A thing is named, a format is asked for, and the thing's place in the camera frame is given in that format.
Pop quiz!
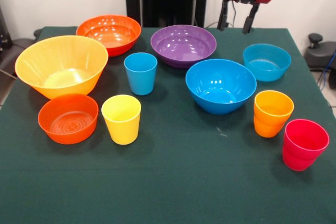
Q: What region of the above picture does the purple bowl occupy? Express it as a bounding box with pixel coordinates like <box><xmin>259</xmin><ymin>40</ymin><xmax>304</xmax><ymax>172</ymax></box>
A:
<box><xmin>150</xmin><ymin>24</ymin><xmax>217</xmax><ymax>69</ymax></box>

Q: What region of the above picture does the small teal bowl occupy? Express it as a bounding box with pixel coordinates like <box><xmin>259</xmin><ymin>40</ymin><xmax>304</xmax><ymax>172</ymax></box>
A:
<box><xmin>243</xmin><ymin>43</ymin><xmax>292</xmax><ymax>82</ymax></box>

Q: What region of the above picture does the deep blue bowl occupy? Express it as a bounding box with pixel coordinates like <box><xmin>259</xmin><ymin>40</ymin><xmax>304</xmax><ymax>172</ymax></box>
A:
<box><xmin>185</xmin><ymin>58</ymin><xmax>257</xmax><ymax>115</ymax></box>

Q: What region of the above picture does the blue cup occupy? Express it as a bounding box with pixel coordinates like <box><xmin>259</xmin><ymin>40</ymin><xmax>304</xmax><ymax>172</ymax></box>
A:
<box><xmin>123</xmin><ymin>52</ymin><xmax>158</xmax><ymax>96</ymax></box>

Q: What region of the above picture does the orange cup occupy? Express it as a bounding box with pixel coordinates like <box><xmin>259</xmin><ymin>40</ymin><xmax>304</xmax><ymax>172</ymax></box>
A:
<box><xmin>253</xmin><ymin>90</ymin><xmax>295</xmax><ymax>138</ymax></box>

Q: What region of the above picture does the wide red-orange bowl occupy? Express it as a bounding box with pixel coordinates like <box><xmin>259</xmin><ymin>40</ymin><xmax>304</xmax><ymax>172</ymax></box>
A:
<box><xmin>76</xmin><ymin>14</ymin><xmax>142</xmax><ymax>58</ymax></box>

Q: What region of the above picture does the pink cup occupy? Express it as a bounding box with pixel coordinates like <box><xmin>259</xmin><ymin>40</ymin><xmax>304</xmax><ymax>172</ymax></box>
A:
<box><xmin>282</xmin><ymin>119</ymin><xmax>330</xmax><ymax>172</ymax></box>

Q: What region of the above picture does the yellow cup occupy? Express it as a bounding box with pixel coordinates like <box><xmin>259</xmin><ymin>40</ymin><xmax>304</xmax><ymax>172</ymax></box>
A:
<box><xmin>101</xmin><ymin>94</ymin><xmax>142</xmax><ymax>145</ymax></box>

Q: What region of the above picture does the dark green table cloth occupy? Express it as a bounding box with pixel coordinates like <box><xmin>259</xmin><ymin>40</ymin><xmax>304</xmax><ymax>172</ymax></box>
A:
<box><xmin>0</xmin><ymin>26</ymin><xmax>336</xmax><ymax>224</ymax></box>

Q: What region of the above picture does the large yellow bowl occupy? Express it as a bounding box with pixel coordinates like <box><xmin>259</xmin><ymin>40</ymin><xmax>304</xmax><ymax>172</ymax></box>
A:
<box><xmin>14</xmin><ymin>35</ymin><xmax>109</xmax><ymax>100</ymax></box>

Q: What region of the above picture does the small red-orange bowl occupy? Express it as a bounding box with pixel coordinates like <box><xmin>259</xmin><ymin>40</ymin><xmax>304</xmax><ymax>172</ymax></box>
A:
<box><xmin>37</xmin><ymin>93</ymin><xmax>99</xmax><ymax>145</ymax></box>

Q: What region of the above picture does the black pedestal foot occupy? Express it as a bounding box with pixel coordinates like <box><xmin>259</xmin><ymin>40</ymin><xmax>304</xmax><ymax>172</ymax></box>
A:
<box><xmin>303</xmin><ymin>33</ymin><xmax>336</xmax><ymax>71</ymax></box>
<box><xmin>0</xmin><ymin>28</ymin><xmax>43</xmax><ymax>74</ymax></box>

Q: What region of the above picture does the blue cable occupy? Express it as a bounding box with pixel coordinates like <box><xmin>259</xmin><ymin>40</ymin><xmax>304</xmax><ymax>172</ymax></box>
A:
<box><xmin>317</xmin><ymin>50</ymin><xmax>336</xmax><ymax>89</ymax></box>

